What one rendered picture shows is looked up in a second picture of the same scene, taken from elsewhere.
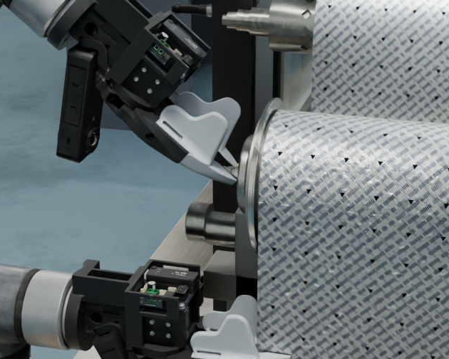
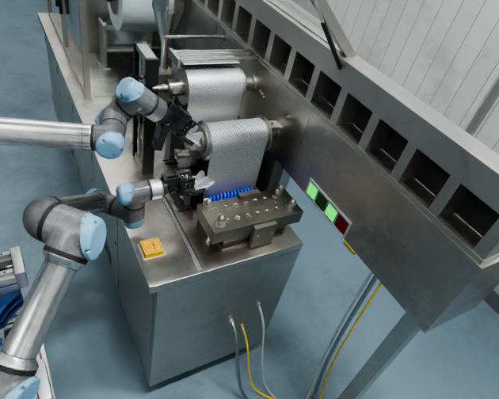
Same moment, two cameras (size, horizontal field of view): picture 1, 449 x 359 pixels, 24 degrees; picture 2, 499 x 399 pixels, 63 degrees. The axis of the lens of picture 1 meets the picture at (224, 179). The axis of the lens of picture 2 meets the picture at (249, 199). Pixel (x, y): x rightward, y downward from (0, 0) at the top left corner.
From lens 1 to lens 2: 0.97 m
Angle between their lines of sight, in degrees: 48
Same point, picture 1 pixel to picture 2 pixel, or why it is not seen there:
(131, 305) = (183, 183)
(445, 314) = (247, 163)
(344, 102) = (196, 110)
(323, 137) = (222, 131)
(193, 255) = not seen: hidden behind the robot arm
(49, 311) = (160, 191)
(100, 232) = not seen: outside the picture
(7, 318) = (148, 195)
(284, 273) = (215, 164)
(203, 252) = not seen: hidden behind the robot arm
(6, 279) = (143, 186)
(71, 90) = (162, 133)
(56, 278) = (156, 181)
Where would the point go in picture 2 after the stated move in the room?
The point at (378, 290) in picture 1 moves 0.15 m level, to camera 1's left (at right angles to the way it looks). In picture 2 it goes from (234, 161) to (204, 174)
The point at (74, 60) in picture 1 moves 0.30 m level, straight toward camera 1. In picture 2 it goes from (165, 126) to (235, 172)
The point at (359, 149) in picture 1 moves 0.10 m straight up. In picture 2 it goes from (231, 132) to (236, 108)
